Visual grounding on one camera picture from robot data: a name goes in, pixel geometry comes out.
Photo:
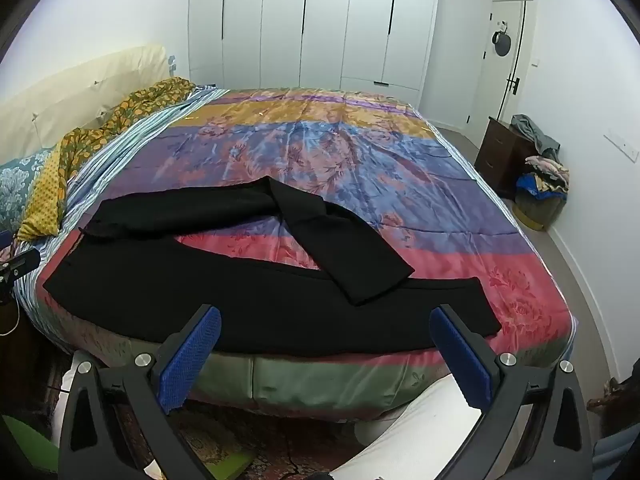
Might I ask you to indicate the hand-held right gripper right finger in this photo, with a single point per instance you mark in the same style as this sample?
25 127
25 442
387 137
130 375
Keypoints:
462 360

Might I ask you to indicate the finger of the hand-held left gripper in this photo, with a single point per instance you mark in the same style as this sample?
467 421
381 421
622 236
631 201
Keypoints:
22 261

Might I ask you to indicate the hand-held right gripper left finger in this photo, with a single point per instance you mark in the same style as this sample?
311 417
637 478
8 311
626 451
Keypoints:
192 355

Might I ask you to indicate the black pants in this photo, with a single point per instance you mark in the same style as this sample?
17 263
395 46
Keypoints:
250 300

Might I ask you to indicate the yellow floral quilt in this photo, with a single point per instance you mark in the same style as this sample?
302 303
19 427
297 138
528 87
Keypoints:
45 195

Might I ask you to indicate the blue floral pillow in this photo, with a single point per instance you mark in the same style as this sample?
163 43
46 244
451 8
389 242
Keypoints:
20 185

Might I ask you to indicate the person's white trouser leg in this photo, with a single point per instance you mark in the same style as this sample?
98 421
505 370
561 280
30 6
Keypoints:
425 435

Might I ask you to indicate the patterned brown rug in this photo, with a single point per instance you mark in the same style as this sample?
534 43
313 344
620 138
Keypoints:
280 450

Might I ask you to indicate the olive laundry basket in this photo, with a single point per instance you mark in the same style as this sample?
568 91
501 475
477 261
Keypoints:
537 212

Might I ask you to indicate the cream padded headboard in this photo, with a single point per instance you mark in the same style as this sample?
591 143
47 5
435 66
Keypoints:
75 90

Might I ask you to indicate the green mat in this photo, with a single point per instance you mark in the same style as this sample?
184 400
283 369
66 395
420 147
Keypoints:
30 445

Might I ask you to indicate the blue striped bed sheet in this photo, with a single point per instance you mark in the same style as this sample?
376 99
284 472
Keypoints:
150 120

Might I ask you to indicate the pile of mixed clothes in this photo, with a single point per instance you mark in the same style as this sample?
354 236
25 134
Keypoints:
545 175

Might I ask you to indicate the dark wooden nightstand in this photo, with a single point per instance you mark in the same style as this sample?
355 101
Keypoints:
497 160

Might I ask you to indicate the colourful floral satin bedspread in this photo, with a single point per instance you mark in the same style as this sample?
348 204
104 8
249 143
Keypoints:
350 160

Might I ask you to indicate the grey cloth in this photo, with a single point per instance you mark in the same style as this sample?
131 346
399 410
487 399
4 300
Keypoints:
532 130

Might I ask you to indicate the white door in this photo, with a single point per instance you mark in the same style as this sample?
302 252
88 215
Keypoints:
492 85

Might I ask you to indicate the black round hanging object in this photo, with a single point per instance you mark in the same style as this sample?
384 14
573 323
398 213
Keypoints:
501 45

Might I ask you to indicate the white wardrobe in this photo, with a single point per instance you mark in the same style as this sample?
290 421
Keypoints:
325 20

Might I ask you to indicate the white wall socket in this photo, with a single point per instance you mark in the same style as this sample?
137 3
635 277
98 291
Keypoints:
173 63

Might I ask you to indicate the long white wall socket panel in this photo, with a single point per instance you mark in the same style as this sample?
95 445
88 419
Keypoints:
620 145

